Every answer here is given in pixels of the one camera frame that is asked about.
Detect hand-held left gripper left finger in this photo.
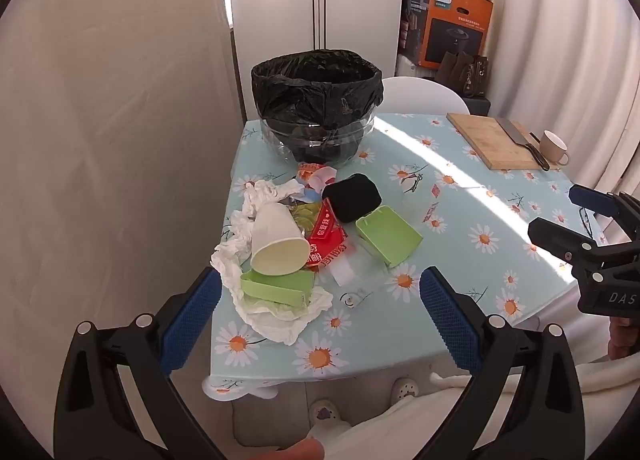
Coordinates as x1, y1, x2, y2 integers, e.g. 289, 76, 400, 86
54, 266, 226, 460

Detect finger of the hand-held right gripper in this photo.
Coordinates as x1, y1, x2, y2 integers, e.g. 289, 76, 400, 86
569, 184, 640, 241
527, 217, 603, 268

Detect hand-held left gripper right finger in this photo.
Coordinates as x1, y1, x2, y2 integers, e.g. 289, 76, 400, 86
419, 266, 586, 460

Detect long white tissue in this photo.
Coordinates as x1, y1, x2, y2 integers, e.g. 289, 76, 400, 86
210, 235, 334, 347

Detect white paper cup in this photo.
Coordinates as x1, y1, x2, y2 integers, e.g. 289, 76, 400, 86
250, 202, 310, 277

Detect clear bin with black bag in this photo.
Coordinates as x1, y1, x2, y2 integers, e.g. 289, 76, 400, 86
250, 50, 385, 167

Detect person's right hand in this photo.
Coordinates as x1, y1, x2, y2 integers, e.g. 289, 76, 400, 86
609, 316, 640, 362

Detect person's left hand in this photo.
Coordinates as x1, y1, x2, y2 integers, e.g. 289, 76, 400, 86
276, 437, 327, 460

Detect blue daisy tablecloth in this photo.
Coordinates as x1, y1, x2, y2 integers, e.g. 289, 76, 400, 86
202, 112, 608, 401

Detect beige mug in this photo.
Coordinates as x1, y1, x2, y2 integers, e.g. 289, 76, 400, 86
537, 130, 571, 165

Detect white slipper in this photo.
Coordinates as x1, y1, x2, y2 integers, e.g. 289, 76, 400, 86
391, 377, 419, 401
309, 399, 351, 430

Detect cleaver knife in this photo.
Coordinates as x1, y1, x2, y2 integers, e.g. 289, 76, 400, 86
496, 117, 551, 171

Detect person's white robe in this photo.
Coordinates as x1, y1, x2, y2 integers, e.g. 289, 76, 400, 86
305, 355, 640, 460

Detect wooden cutting board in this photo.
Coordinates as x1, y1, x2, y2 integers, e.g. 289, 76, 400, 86
446, 112, 563, 171

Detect red snack wrapper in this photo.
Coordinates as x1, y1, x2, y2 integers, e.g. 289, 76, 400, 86
304, 204, 351, 271

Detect crumpled white tissue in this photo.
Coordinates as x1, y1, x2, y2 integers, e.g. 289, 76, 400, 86
229, 179, 301, 241

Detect black sock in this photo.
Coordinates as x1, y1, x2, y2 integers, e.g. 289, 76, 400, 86
321, 173, 383, 223

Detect yellow green foil wrapper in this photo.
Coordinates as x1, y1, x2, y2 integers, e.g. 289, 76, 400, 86
291, 201, 323, 231

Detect white curtain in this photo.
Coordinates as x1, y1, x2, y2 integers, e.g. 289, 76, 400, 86
487, 0, 640, 241

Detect brown bags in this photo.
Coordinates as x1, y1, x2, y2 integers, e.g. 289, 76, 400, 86
435, 50, 490, 98

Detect white chair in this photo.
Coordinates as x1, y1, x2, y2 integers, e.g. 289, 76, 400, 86
382, 76, 471, 115

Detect pink and orange wrapper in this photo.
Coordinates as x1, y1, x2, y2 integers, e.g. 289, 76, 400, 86
297, 162, 342, 191

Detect orange and black cardboard box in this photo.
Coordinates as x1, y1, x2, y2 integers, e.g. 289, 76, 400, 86
399, 0, 494, 69

